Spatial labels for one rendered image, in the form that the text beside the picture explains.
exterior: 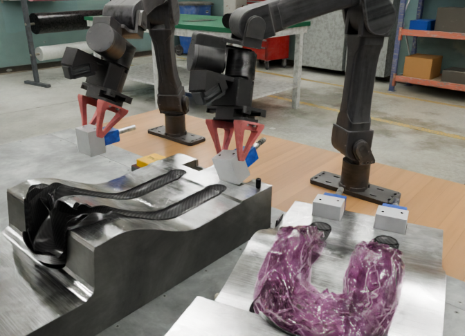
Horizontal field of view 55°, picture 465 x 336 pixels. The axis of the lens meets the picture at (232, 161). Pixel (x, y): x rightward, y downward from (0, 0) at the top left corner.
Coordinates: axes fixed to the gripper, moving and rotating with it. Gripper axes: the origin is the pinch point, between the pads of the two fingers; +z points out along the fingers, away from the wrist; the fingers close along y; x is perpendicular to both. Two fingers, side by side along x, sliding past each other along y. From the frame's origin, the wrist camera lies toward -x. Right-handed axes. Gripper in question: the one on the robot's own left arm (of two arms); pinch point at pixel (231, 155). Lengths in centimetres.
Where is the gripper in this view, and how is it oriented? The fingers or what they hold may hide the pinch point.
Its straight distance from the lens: 84.4
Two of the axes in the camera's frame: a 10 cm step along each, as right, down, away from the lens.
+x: 6.8, 0.5, 7.3
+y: 7.3, 0.9, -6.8
